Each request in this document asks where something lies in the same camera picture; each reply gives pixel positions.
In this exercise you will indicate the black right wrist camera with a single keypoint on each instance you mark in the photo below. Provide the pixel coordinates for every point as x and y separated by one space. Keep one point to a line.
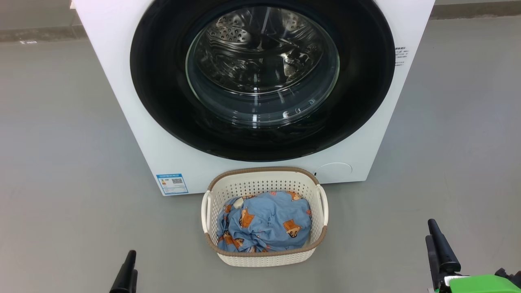
511 276

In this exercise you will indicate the cream perforated laundry basket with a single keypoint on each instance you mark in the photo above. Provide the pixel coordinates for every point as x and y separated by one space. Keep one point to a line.
264 181

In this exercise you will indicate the blue energy label sticker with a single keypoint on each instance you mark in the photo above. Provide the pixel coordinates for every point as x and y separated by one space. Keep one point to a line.
172 184

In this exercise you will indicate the round white filter cover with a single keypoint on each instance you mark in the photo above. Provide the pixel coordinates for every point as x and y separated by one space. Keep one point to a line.
333 173

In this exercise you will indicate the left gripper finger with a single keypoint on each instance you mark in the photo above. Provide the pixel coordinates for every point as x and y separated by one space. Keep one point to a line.
122 280
134 283

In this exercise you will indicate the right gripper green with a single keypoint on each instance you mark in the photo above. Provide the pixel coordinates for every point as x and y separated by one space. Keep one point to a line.
476 285

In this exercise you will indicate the white front-load washing machine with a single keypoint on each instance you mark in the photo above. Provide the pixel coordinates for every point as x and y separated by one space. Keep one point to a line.
122 122

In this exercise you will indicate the black glass washer door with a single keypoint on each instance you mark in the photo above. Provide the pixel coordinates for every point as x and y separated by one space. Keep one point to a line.
163 101

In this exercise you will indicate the stainless steel washer drum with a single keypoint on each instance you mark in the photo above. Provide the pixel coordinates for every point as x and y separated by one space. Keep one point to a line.
260 53

